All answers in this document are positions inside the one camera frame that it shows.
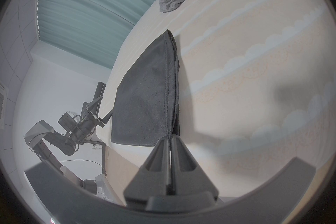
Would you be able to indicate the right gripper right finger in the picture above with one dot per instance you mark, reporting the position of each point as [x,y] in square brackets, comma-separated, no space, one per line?
[187,173]

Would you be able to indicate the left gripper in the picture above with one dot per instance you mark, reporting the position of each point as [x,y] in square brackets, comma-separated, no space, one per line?
[86,125]

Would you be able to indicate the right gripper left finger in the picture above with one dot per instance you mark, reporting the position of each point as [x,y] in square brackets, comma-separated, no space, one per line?
[154,173]

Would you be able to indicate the black garment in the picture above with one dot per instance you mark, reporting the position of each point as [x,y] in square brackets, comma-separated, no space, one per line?
[144,91]

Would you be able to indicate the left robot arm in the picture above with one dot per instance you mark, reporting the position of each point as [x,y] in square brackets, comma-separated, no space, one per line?
[64,143]

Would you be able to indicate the bed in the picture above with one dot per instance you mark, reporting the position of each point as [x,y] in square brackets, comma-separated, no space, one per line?
[249,73]

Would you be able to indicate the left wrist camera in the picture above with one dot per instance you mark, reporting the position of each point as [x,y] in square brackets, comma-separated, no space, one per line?
[67,121]

